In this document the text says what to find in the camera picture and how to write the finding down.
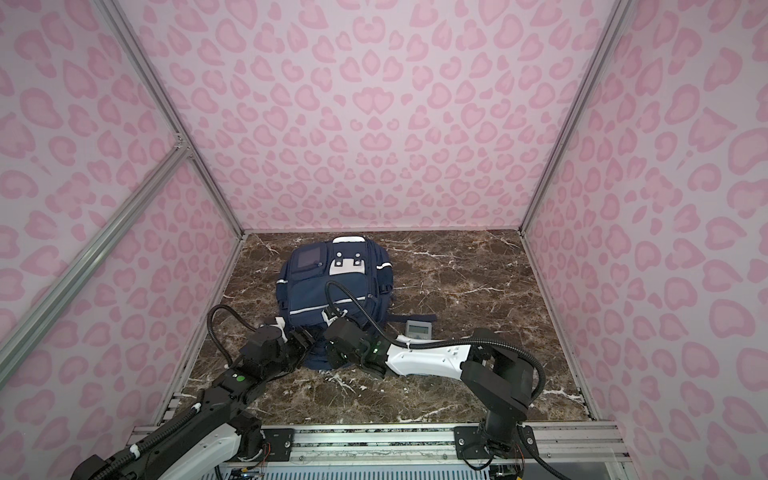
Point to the light blue calculator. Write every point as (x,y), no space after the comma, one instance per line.
(418,329)

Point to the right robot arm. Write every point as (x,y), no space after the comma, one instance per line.
(505,378)

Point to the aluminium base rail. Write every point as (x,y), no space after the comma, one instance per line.
(578,450)

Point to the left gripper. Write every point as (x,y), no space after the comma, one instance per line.
(303,347)

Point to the aluminium frame strut left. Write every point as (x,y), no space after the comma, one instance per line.
(39,319)

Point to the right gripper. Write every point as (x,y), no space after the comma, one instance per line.
(332,358)

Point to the aluminium frame post right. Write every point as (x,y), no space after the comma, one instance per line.
(620,15)

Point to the navy blue student backpack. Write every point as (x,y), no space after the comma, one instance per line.
(347,273)

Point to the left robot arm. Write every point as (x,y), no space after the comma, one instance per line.
(218,422)

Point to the aluminium frame post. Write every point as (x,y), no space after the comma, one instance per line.
(117,21)
(620,15)

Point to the aluminium frame post left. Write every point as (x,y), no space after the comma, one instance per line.
(117,21)

